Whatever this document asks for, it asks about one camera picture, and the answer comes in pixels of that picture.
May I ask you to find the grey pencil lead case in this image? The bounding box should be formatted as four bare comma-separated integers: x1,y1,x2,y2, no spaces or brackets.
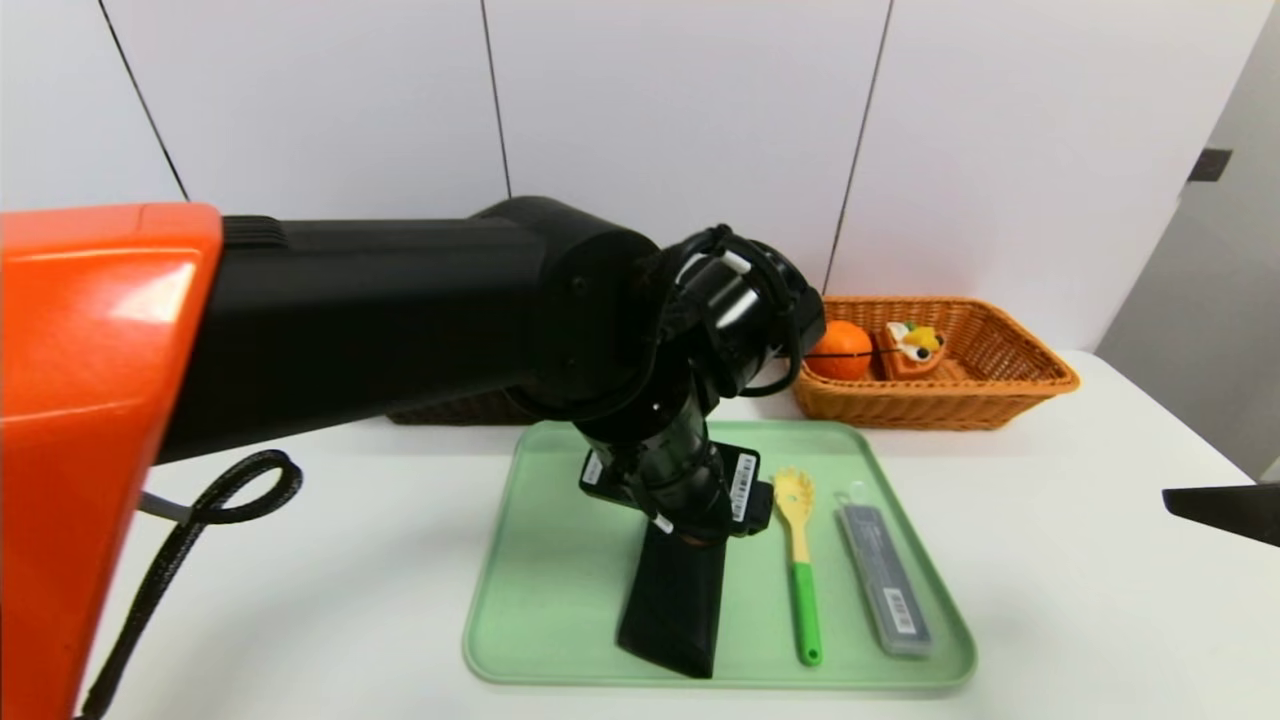
835,485,936,658

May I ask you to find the toy waffle slice with cream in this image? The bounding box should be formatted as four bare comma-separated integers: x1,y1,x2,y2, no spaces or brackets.
878,320,946,382

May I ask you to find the light green plastic tray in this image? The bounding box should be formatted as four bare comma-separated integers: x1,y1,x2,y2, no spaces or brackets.
463,419,979,692

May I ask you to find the left wrist thin black cable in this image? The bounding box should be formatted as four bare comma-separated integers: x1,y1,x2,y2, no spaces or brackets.
655,225,901,399

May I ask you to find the orange wicker basket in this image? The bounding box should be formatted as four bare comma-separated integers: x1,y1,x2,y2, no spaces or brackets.
790,296,1081,431

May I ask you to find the bamboo pasta spoon green handle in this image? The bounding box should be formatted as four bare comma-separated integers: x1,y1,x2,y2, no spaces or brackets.
773,468,826,669

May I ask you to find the dark brown wicker basket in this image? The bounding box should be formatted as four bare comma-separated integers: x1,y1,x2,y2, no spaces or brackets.
388,388,546,426

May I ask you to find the black glasses pouch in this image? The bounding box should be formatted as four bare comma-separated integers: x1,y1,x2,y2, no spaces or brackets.
617,520,728,681

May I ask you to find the orange fruit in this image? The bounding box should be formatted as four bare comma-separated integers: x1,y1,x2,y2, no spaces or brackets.
805,320,876,382

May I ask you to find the left arm braided black cable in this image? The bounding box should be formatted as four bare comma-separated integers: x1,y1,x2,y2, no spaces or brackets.
78,450,303,720

